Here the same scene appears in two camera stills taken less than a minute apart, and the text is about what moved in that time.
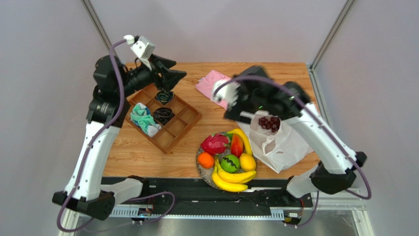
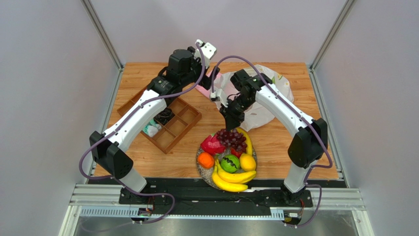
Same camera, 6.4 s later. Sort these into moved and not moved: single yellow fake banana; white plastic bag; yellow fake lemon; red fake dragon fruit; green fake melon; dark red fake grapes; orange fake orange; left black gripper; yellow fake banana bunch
Moved: dark red fake grapes; white plastic bag; left black gripper
Not moved: yellow fake lemon; orange fake orange; single yellow fake banana; yellow fake banana bunch; red fake dragon fruit; green fake melon
